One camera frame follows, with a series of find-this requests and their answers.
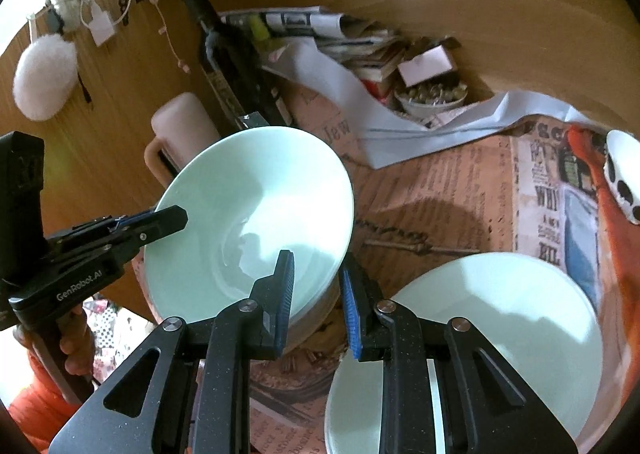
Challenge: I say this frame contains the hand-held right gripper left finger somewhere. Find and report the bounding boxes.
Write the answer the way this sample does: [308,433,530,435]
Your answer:
[48,249,296,454]

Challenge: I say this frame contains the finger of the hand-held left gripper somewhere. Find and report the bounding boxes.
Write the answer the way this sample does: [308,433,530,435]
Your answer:
[114,213,160,230]
[107,205,189,249]

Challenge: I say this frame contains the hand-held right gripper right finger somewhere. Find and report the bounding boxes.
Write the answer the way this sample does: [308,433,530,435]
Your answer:
[339,254,578,454]

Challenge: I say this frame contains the white bowl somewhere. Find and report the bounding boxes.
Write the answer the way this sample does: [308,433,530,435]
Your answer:
[142,254,347,351]

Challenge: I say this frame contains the large white plate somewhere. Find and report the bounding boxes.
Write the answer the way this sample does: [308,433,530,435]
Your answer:
[324,359,351,454]

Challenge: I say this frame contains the pale green bowl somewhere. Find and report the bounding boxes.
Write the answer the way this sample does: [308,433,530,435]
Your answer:
[152,127,356,330]

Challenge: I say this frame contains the pale green plate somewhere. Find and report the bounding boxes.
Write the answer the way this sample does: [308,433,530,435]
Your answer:
[327,253,604,454]

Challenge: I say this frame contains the person's left forearm orange sleeve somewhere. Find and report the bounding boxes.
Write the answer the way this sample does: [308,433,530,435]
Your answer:
[7,349,83,435]

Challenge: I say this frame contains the person's left hand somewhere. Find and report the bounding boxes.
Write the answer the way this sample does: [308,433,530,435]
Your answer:
[12,307,97,380]

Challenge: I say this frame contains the cream ceramic pitcher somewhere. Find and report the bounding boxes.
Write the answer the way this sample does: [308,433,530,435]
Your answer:
[144,92,226,186]

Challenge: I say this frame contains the patterned floral cloth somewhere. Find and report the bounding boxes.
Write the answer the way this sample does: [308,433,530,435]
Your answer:
[82,298,152,385]

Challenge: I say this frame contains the newspaper print cloth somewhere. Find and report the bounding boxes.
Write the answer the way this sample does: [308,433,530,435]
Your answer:
[245,84,631,454]

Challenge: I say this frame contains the dark wine bottle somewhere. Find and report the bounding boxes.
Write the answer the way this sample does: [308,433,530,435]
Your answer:
[181,0,293,131]

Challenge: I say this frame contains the large white fluffy pompom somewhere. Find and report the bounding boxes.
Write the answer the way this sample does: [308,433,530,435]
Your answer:
[13,34,79,121]

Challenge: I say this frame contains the white hanging tag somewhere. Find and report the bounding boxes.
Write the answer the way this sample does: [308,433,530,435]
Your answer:
[90,9,115,46]

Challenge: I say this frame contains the small bowl of trinkets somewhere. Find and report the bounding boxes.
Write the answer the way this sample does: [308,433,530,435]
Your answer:
[394,79,470,119]

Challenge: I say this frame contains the small white fluffy toy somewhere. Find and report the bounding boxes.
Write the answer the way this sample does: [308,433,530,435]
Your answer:
[52,0,84,31]

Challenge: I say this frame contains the small white card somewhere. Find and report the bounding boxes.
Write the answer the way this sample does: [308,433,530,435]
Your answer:
[397,45,454,86]

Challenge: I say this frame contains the folded newspapers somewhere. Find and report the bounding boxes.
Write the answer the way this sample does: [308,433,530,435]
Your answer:
[220,7,407,85]

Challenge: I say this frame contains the orange cloth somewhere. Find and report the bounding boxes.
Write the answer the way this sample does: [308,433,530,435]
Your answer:
[565,127,640,385]

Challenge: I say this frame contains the white black-spotted object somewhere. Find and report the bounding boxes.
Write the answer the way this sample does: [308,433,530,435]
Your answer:
[603,130,640,224]

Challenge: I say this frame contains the beaded hanging cord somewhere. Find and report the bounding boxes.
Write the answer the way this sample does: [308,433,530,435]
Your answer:
[145,0,189,76]

